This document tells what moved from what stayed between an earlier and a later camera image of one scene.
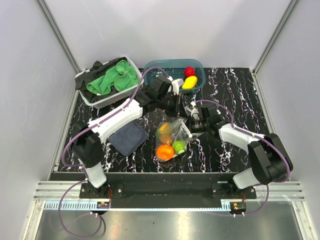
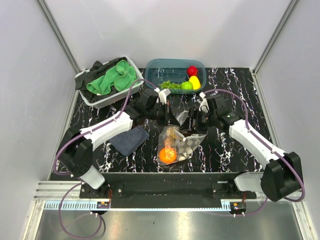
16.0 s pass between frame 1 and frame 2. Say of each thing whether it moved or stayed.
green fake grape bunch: moved
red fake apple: moved
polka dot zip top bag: moved
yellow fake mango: moved
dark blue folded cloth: stayed
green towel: stayed
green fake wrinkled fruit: moved
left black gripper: moved
